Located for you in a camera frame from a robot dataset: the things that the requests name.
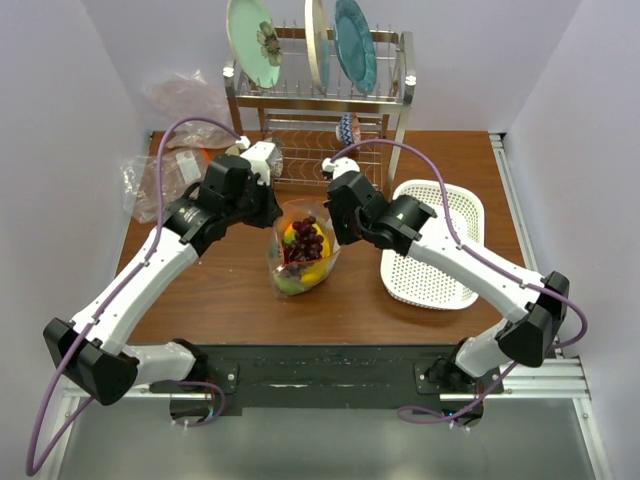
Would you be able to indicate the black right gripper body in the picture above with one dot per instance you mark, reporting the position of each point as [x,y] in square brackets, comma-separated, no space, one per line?
[348,229]

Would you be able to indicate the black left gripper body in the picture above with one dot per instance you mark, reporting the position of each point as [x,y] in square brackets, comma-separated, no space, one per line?
[254,207]

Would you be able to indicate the dark red grape bunch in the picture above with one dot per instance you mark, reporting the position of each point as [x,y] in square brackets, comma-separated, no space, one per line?
[307,246]

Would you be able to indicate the yellow banana bunch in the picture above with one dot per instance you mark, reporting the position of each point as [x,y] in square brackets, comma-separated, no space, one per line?
[313,272]

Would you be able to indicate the red yellow mango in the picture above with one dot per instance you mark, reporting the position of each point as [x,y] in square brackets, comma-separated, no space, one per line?
[291,233]

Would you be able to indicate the green cabbage toy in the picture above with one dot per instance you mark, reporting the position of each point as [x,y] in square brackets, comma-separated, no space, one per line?
[289,286]

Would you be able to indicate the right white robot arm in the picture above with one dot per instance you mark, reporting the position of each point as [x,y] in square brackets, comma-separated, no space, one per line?
[528,302]

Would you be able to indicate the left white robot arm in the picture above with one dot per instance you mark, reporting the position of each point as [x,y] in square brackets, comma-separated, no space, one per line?
[91,349]

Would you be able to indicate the crumpled clear bag at back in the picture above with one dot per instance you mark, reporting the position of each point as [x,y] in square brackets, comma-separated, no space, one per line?
[178,96]

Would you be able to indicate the steel two-tier dish rack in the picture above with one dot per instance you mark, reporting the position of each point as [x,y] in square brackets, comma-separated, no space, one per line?
[303,121]

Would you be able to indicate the blue white patterned bowl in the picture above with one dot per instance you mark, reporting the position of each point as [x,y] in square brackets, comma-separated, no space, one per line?
[348,130]

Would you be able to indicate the white perforated plastic basket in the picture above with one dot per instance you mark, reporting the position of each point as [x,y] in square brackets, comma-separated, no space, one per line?
[421,285]

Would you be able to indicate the teal blue plate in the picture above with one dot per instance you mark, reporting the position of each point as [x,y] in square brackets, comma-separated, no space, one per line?
[354,46]

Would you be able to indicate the mint green floral plate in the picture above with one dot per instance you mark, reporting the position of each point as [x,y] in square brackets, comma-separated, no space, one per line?
[254,41]

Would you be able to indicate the cream rimmed plate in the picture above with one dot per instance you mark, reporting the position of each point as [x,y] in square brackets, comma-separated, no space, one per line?
[317,43]

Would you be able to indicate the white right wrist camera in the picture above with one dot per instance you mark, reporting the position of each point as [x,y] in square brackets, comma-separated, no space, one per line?
[334,168]

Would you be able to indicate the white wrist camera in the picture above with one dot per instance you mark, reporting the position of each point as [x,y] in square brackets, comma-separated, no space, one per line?
[334,168]
[266,160]

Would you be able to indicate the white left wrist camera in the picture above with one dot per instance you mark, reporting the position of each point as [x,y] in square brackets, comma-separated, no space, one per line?
[266,160]

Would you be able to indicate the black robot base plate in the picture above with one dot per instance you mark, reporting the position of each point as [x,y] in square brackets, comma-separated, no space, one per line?
[335,376]

